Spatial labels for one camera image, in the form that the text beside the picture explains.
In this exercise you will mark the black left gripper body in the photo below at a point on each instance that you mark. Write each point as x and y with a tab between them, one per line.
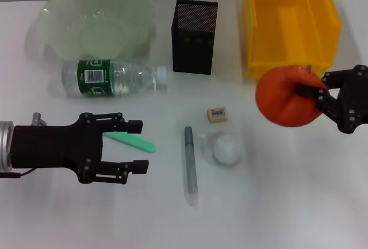
57	148

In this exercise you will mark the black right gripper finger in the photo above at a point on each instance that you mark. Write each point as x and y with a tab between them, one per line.
309	91
333	78

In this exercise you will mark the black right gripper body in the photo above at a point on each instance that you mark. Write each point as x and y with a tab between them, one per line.
358	102

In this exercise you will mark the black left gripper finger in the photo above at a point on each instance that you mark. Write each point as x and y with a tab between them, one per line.
135	126
141	166

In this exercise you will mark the orange fruit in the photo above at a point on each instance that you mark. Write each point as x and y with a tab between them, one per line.
279	96

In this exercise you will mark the clear green-label water bottle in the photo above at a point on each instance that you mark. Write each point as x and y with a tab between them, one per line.
126	78

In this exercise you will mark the white garlic bulb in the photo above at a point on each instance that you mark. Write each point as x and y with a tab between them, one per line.
227	149

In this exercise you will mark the green pen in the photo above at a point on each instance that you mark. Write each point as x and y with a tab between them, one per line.
138	143

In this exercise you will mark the grey pen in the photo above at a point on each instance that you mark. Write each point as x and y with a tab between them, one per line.
190	162

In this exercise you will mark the beige eraser with barcode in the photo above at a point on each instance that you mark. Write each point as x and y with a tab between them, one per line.
217	115

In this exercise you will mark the black mesh pen holder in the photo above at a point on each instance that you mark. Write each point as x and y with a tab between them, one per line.
194	39

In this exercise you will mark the pale green glass fruit plate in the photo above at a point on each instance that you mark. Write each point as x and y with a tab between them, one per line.
95	22

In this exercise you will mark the silver plug on left gripper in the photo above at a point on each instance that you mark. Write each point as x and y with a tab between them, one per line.
36	118

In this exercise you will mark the yellow plastic bin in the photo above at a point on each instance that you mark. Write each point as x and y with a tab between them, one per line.
290	30

